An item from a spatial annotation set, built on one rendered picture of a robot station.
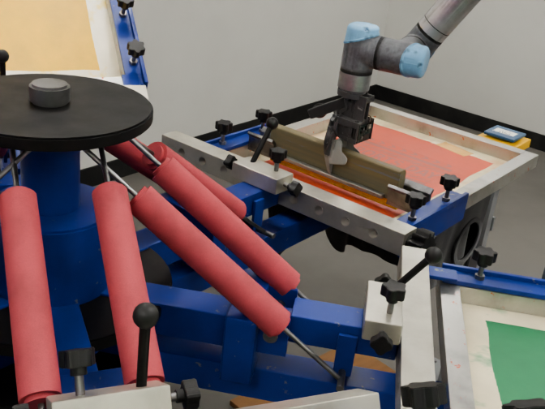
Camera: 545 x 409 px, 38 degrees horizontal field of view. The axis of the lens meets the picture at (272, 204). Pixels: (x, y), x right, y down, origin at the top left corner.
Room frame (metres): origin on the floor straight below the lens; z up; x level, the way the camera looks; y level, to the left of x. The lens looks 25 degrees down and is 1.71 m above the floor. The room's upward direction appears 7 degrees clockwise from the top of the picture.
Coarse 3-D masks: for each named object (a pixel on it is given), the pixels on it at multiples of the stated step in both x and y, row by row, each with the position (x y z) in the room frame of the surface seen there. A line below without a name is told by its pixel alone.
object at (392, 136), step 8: (376, 128) 2.30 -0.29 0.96; (384, 128) 2.31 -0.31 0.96; (376, 136) 2.22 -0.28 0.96; (384, 136) 2.23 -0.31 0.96; (392, 136) 2.24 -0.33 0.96; (400, 136) 2.25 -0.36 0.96; (408, 136) 2.26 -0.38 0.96; (400, 144) 2.17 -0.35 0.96; (408, 144) 2.18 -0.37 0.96; (416, 144) 2.19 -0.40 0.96; (424, 144) 2.20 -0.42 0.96; (280, 168) 1.88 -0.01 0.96; (288, 168) 1.89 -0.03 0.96; (296, 176) 1.84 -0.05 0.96; (304, 176) 1.85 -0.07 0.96; (312, 184) 1.80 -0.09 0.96; (320, 184) 1.81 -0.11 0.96; (328, 184) 1.81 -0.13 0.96
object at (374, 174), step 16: (288, 128) 1.89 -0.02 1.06; (288, 144) 1.87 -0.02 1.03; (304, 144) 1.84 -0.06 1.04; (320, 144) 1.82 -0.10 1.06; (304, 160) 1.84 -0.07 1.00; (320, 160) 1.81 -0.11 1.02; (352, 160) 1.76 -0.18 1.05; (368, 160) 1.74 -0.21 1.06; (352, 176) 1.76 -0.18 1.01; (368, 176) 1.73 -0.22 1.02; (384, 176) 1.70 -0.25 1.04; (400, 176) 1.68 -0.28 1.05; (384, 192) 1.70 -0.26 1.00
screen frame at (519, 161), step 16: (368, 112) 2.42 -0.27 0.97; (384, 112) 2.39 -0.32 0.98; (400, 112) 2.38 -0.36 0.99; (304, 128) 2.14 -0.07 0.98; (320, 128) 2.20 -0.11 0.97; (416, 128) 2.32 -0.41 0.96; (432, 128) 2.29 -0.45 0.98; (448, 128) 2.27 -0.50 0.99; (464, 144) 2.22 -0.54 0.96; (480, 144) 2.19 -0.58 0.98; (496, 144) 2.17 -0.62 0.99; (512, 160) 2.06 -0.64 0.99; (528, 160) 2.07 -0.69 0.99; (496, 176) 1.92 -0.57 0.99; (512, 176) 1.98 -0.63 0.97; (480, 192) 1.82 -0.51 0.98
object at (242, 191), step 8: (240, 184) 1.55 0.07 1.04; (248, 184) 1.55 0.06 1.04; (232, 192) 1.50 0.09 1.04; (240, 192) 1.51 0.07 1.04; (248, 192) 1.51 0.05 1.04; (256, 192) 1.52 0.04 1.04; (264, 192) 1.54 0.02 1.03; (248, 200) 1.49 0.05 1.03; (264, 200) 1.54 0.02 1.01; (272, 200) 1.56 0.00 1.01; (248, 208) 1.49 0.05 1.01; (264, 208) 1.54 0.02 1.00; (248, 216) 1.50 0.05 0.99
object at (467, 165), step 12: (432, 144) 2.21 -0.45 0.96; (432, 156) 2.11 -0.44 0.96; (444, 156) 2.12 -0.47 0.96; (456, 156) 2.13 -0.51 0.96; (468, 156) 2.15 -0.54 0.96; (468, 168) 2.05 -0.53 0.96; (480, 168) 2.06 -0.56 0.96; (336, 192) 1.77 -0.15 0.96; (348, 192) 1.78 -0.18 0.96; (360, 204) 1.71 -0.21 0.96; (372, 204) 1.72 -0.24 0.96; (396, 216) 1.67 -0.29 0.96
